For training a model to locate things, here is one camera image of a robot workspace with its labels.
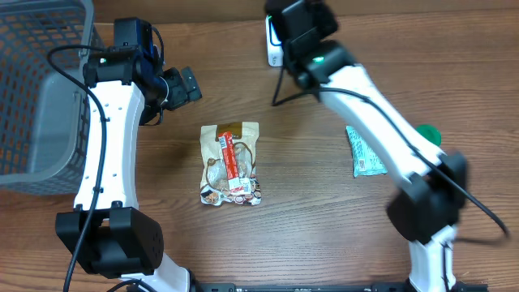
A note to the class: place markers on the beige snack pouch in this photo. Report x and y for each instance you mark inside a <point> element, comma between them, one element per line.
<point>214,187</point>

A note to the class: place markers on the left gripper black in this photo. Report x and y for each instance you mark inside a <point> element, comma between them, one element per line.
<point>188,84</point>

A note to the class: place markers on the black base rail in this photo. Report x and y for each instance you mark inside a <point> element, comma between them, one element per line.
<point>375,287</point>

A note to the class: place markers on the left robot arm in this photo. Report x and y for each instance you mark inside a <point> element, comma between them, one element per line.
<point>126,87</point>

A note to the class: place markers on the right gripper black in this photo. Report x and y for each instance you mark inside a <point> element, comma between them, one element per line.
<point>277,6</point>

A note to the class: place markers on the teal wet wipes pack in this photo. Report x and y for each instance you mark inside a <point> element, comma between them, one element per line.
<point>365,161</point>

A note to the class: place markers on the green lid jar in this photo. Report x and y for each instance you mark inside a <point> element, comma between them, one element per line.
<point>430,133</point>

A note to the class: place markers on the white barcode scanner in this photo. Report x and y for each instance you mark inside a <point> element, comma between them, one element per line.
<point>274,49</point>

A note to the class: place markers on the red snack stick packet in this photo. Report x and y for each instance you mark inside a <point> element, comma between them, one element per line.
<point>239,184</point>

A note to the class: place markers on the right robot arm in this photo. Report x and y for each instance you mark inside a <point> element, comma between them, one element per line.
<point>430,184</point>

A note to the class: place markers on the grey plastic mesh basket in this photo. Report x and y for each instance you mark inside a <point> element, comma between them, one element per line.
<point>44,116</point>

